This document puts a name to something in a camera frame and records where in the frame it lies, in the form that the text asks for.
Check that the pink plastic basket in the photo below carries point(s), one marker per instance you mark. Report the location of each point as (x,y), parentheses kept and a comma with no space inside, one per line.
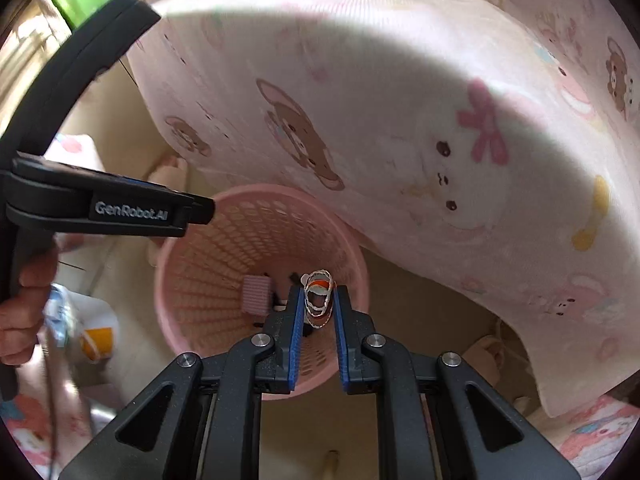
(225,260)

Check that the pink bear printed bedsheet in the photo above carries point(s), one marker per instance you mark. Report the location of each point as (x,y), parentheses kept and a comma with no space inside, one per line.
(400,110)

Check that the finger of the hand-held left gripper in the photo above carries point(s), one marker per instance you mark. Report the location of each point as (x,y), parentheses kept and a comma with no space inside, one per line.
(200,210)

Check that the orange white striped wrapper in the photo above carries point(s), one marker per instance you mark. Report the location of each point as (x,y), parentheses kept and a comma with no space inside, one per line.
(317,287)

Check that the white orange plastic bag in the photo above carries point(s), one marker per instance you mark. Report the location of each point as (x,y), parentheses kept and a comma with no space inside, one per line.
(97,335)

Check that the beige slipper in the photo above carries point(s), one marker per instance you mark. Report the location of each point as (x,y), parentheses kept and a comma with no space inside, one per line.
(487,355)

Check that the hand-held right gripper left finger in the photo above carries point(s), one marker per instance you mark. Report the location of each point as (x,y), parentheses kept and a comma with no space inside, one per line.
(298,340)

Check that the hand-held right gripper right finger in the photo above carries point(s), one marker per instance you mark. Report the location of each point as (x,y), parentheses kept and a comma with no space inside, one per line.
(341,340)

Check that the white pink flowered cloth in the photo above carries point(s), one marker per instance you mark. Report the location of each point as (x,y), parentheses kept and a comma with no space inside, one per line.
(70,145)

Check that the blue white plastic packet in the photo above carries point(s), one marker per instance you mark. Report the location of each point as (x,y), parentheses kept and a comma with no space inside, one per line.
(60,310)

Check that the person's left hand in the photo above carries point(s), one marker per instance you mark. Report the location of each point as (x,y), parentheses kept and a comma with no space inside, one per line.
(25,305)

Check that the pink printed floor mat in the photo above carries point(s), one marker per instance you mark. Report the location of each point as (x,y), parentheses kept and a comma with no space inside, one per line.
(600,430)
(25,425)

